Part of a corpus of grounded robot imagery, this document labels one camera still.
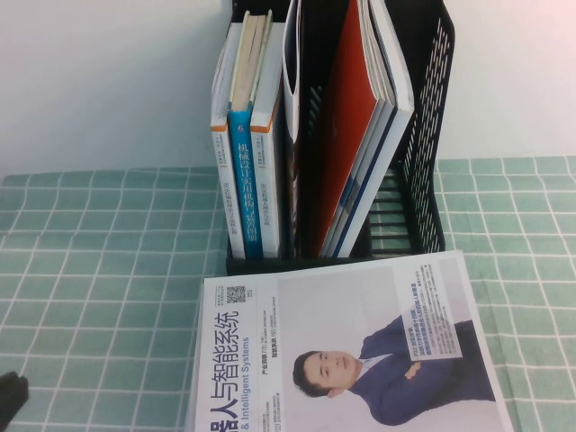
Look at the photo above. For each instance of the black plastic book holder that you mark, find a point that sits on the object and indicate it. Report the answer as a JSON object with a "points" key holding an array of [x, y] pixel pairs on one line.
{"points": [[261, 266]]}

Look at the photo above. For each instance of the curved white black magazine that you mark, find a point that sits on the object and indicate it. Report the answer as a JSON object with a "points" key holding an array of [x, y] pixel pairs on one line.
{"points": [[290, 112]]}

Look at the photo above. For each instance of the green checked tablecloth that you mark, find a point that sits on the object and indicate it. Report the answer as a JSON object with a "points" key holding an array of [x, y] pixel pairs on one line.
{"points": [[90, 270]]}

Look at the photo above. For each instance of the white book orange band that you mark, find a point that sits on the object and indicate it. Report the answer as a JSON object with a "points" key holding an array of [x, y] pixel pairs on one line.
{"points": [[265, 202], [226, 180]]}

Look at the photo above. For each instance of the blue spine book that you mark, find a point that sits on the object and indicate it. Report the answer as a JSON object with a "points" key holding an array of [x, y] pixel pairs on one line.
{"points": [[245, 180]]}

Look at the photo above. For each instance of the magazine with man portrait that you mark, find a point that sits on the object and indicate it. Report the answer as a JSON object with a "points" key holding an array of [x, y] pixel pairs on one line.
{"points": [[315, 315]]}

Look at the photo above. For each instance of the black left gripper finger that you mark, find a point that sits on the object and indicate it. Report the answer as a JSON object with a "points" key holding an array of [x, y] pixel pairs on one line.
{"points": [[13, 396]]}

